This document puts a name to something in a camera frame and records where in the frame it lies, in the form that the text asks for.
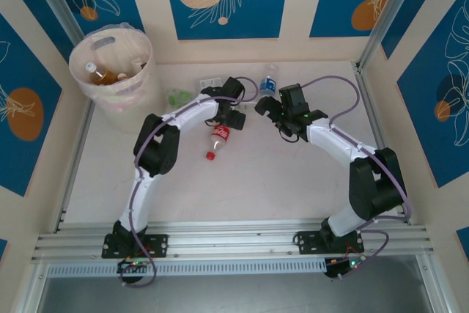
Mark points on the clear empty plastic bottle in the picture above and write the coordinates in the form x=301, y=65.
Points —
x=249, y=105

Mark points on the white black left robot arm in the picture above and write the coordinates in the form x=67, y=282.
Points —
x=146, y=195

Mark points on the small circuit board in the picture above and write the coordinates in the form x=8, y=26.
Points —
x=344, y=265
x=133, y=264

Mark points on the clear bottle blue label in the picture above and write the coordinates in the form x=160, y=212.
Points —
x=268, y=84

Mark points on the large bottle orange NFC label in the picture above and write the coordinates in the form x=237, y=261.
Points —
x=100, y=76

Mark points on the cola bottle red cap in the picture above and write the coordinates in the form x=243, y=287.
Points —
x=220, y=137

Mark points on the translucent plastic bin liner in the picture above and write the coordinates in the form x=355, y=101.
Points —
x=110, y=40

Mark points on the clear pack green pieces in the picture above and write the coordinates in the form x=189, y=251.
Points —
x=179, y=96

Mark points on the beige round waste bin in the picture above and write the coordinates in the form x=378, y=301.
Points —
x=139, y=107

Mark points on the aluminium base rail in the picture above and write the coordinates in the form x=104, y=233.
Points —
x=227, y=239

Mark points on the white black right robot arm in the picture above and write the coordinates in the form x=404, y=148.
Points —
x=377, y=184

